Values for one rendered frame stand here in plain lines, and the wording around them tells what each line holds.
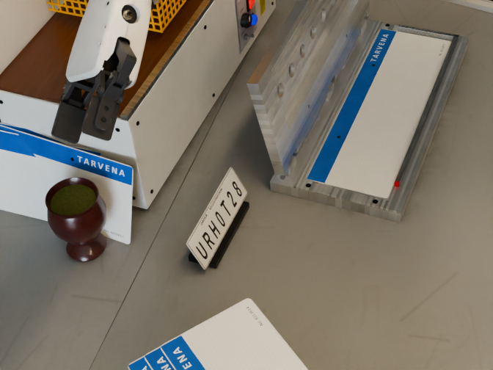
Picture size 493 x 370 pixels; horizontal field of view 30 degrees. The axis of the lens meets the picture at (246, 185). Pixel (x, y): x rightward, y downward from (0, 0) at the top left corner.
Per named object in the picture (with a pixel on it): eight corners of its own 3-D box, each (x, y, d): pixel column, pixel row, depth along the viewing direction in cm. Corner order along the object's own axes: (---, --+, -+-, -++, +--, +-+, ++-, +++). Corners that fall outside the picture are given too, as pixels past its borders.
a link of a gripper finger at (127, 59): (145, 32, 92) (129, 85, 91) (116, 38, 99) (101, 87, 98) (135, 28, 91) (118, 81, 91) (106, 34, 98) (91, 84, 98)
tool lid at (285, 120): (257, 84, 128) (246, 84, 128) (287, 183, 140) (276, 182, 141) (354, -77, 155) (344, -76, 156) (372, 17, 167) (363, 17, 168)
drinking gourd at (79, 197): (55, 233, 140) (39, 182, 132) (111, 219, 141) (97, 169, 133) (61, 274, 134) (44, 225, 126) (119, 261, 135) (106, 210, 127)
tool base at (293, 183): (400, 222, 136) (401, 205, 134) (270, 190, 143) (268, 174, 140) (468, 47, 164) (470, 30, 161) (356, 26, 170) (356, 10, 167)
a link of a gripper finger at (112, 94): (137, 78, 93) (119, 141, 92) (125, 80, 96) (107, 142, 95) (108, 67, 91) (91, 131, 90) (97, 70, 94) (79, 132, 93)
